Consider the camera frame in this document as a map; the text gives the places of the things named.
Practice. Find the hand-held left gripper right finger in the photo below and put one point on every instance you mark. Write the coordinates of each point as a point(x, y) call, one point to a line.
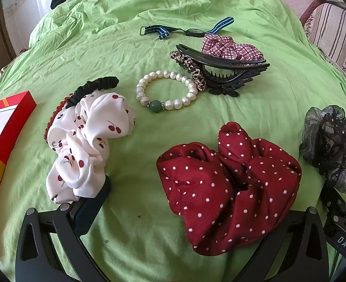
point(293, 235)

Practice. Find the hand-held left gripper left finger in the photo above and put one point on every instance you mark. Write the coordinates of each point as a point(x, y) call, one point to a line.
point(93, 207)

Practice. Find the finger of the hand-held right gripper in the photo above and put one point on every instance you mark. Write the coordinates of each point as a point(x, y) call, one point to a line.
point(333, 196)

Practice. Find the black organza scrunchie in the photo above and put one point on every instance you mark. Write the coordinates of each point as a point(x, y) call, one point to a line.
point(328, 135)

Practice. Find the white cherry print scrunchie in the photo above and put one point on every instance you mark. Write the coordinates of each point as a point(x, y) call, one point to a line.
point(84, 141)

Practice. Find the dark red polka dot scrunchie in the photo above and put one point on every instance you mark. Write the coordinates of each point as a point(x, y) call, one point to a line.
point(220, 188)

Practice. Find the red cardboard box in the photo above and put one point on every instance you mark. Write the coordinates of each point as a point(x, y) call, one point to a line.
point(14, 117)

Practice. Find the black satin scrunchie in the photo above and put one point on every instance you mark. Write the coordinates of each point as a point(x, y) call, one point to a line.
point(102, 82)

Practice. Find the striped floral sofa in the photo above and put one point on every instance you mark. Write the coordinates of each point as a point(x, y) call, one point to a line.
point(334, 32)

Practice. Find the leopard print scrunchie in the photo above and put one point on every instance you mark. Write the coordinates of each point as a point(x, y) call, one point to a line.
point(190, 66)

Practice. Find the green bed sheet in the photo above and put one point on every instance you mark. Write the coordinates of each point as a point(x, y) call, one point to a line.
point(131, 35)

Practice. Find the red plaid scrunchie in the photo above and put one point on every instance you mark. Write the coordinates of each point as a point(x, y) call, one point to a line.
point(234, 48)

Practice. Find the black hair claw clip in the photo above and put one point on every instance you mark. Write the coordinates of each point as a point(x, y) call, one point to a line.
point(211, 61)

